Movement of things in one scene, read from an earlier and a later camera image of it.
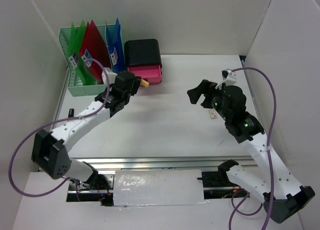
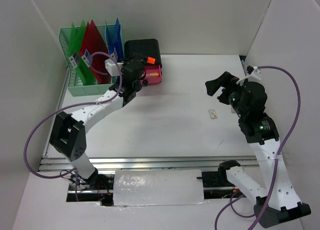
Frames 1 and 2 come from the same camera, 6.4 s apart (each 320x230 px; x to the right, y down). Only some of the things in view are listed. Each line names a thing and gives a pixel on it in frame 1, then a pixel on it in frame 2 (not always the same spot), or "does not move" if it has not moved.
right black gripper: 194,94 to 225,79
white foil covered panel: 134,188 does not move
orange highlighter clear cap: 144,82 to 152,74
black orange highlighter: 71,113 to 151,60
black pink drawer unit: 142,58 does not move
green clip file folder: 75,44 does not move
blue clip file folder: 115,37 does not move
